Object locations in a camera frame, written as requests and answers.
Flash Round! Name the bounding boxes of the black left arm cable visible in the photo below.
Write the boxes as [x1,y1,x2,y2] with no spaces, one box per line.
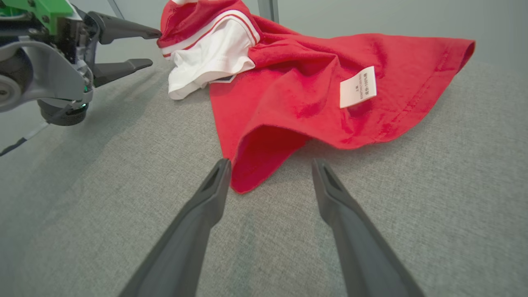
[0,122,50,157]

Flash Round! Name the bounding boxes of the grey metal frame post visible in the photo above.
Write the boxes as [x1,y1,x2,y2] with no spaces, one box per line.
[258,0,280,24]

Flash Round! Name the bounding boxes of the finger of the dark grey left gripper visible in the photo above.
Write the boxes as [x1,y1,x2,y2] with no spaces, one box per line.
[87,11,163,45]
[92,59,154,88]

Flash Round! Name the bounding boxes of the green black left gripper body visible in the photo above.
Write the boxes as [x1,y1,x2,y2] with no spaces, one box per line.
[0,0,100,94]

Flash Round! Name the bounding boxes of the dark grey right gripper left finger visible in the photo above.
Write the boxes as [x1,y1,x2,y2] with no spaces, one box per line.
[119,158,232,297]

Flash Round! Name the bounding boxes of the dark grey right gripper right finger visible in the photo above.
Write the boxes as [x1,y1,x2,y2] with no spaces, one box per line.
[311,159,425,297]

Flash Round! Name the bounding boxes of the red jersey with white sleeves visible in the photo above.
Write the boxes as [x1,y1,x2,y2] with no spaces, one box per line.
[157,0,476,194]

